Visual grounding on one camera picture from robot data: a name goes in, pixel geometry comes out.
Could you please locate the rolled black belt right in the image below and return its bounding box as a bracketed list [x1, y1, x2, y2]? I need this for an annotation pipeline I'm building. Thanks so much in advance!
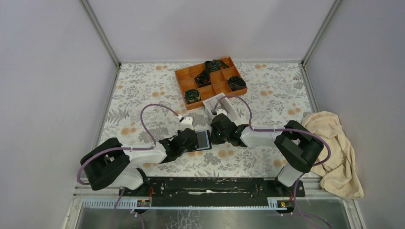
[227, 75, 246, 91]

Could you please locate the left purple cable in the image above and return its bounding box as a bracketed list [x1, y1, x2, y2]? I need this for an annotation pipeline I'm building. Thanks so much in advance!
[76, 104, 183, 229]

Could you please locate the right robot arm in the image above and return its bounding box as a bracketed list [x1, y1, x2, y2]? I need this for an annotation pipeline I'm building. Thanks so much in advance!
[211, 112, 325, 197]

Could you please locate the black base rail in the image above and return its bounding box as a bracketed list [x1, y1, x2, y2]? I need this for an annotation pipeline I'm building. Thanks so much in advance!
[123, 177, 306, 208]

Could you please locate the black leather card holder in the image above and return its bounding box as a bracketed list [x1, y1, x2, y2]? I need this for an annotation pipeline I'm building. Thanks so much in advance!
[187, 130, 212, 152]

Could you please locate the rolled black belt front-left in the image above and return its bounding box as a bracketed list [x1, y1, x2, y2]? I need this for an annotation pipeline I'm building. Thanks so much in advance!
[184, 89, 201, 104]

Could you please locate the rolled black belt top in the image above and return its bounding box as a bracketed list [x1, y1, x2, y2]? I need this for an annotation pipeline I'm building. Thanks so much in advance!
[204, 59, 229, 73]

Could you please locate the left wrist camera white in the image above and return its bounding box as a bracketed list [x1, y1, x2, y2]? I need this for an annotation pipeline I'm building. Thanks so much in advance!
[179, 117, 194, 131]

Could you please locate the white slotted cable duct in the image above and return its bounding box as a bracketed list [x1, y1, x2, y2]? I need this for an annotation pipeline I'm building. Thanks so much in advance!
[82, 198, 288, 211]

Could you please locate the rolled black belt middle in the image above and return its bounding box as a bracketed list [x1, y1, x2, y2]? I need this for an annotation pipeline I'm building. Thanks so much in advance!
[194, 70, 212, 88]

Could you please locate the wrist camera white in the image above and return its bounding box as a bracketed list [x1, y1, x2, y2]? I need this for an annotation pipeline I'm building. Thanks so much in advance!
[214, 109, 228, 116]
[179, 117, 194, 131]

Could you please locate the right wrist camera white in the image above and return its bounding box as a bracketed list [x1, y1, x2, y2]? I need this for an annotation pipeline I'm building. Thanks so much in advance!
[214, 109, 228, 116]

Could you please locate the beige crumpled cloth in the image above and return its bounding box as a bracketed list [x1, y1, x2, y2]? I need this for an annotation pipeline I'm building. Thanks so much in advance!
[302, 111, 364, 199]

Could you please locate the white plastic card box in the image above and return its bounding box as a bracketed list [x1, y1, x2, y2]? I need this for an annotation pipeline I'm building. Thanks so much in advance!
[202, 93, 241, 124]

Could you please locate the orange wooden divided tray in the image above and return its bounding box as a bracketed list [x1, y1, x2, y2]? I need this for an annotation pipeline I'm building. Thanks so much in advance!
[175, 57, 247, 110]

